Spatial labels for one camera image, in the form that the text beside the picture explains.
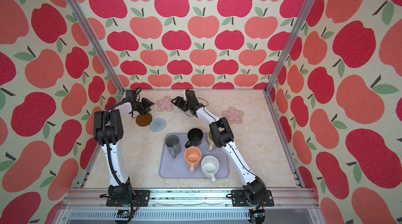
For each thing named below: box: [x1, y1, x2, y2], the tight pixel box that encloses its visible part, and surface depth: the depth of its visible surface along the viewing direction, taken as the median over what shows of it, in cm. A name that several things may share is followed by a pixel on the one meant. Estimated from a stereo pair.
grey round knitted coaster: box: [149, 117, 167, 133], surface depth 103 cm
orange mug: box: [184, 146, 203, 174], surface depth 82 cm
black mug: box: [184, 127, 204, 149], surface depth 88 cm
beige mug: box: [206, 130, 217, 153], surface depth 87 cm
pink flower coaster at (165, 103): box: [155, 95, 175, 112], surface depth 114 cm
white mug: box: [201, 155, 220, 183], surface depth 80 cm
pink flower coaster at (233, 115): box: [221, 106, 244, 125], surface depth 110 cm
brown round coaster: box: [135, 113, 153, 127], surface depth 106 cm
